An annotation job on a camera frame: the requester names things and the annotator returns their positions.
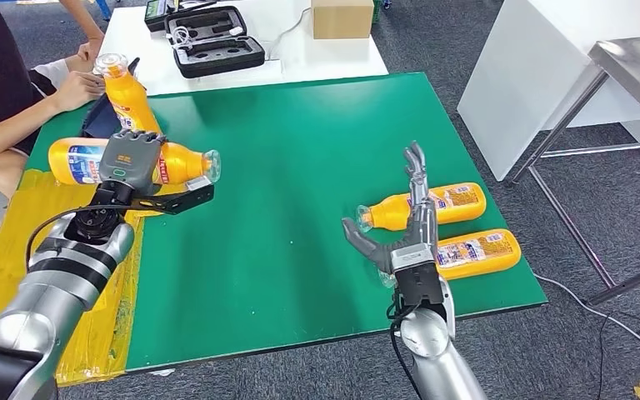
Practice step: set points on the person's right hand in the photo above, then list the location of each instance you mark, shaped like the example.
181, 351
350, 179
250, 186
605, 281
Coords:
77, 91

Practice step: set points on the person's left hand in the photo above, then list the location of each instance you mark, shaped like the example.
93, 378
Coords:
89, 55

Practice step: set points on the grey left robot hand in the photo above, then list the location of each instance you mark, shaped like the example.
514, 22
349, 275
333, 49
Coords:
129, 160

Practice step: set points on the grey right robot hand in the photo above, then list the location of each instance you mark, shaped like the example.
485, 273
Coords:
422, 226

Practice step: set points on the orange detergent bottle clear cap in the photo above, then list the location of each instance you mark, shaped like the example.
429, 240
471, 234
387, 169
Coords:
458, 201
129, 99
184, 163
485, 251

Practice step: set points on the person's left forearm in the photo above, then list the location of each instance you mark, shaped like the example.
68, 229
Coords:
82, 19

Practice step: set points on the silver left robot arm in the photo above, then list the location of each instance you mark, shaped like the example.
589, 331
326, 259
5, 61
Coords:
49, 287

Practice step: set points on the person's right forearm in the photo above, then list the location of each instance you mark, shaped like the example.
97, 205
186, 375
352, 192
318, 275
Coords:
8, 130

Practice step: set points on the tablet in blue case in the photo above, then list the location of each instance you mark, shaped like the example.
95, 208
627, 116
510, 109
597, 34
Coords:
94, 124

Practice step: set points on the black device green screen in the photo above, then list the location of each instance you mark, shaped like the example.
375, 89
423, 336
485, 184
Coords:
156, 12

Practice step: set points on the black foam-lined case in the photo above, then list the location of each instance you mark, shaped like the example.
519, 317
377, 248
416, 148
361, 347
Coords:
223, 54

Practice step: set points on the small white adapter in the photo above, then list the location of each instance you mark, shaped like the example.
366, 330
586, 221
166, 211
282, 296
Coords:
236, 31

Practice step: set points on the yellow tape sheet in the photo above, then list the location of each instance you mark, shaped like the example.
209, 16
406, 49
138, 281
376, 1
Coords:
104, 309

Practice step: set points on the white table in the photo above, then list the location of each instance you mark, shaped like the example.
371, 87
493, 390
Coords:
328, 59

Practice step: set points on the white paper scrap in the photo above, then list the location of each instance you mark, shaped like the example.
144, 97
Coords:
161, 372

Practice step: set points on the brown cardboard box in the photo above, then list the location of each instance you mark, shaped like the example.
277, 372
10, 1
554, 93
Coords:
342, 18

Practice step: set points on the blue frame leg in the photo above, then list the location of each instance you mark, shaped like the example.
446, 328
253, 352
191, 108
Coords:
104, 8

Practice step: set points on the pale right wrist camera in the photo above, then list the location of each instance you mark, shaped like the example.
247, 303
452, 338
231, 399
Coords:
416, 276

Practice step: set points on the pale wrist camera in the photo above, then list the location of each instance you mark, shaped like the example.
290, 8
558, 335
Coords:
416, 276
198, 193

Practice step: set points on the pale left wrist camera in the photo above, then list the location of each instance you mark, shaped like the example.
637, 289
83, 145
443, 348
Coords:
198, 193

